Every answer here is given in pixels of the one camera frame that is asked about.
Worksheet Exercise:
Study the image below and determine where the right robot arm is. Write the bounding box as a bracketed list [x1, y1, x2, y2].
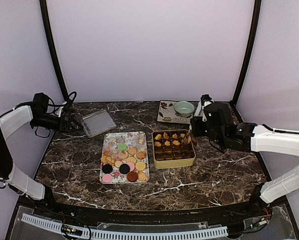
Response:
[190, 99, 299, 217]

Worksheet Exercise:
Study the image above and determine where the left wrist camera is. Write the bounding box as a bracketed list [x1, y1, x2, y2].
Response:
[54, 102, 71, 117]

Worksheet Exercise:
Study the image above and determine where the flower shaped cookie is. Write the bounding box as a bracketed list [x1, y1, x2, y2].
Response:
[163, 132, 170, 140]
[172, 133, 178, 139]

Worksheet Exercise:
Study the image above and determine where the dotted round yellow biscuit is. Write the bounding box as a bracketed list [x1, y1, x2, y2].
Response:
[135, 161, 147, 172]

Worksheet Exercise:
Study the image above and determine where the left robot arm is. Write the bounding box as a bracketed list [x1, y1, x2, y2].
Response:
[0, 91, 83, 218]

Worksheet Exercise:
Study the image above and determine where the brown chocolate cookie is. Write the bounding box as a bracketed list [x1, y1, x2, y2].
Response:
[126, 171, 138, 183]

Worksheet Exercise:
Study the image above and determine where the silver tin lid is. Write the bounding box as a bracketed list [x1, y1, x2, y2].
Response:
[81, 109, 117, 138]

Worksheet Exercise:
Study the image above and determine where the green sandwich cookie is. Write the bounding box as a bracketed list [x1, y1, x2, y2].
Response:
[117, 143, 127, 151]

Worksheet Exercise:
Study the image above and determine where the square floral plate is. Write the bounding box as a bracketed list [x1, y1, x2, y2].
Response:
[156, 100, 193, 125]

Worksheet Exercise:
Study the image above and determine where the pink sandwich cookie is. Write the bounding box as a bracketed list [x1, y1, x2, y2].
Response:
[126, 162, 135, 172]
[102, 173, 113, 184]

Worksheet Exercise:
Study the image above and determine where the gold cookie tin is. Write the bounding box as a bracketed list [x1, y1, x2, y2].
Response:
[151, 129, 197, 169]

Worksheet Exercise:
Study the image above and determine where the swirl butter cookie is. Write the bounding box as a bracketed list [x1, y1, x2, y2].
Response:
[137, 172, 148, 182]

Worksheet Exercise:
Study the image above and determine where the floral cookie tray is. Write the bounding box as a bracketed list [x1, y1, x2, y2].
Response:
[99, 131, 150, 185]

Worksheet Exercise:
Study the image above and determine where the white slotted cable duct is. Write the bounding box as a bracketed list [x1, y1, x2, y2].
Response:
[21, 213, 229, 240]

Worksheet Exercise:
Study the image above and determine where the black sandwich cookie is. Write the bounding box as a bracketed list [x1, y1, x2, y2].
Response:
[119, 163, 131, 175]
[102, 164, 113, 174]

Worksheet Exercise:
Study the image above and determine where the light green ceramic bowl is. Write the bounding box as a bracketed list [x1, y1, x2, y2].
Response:
[173, 101, 195, 118]

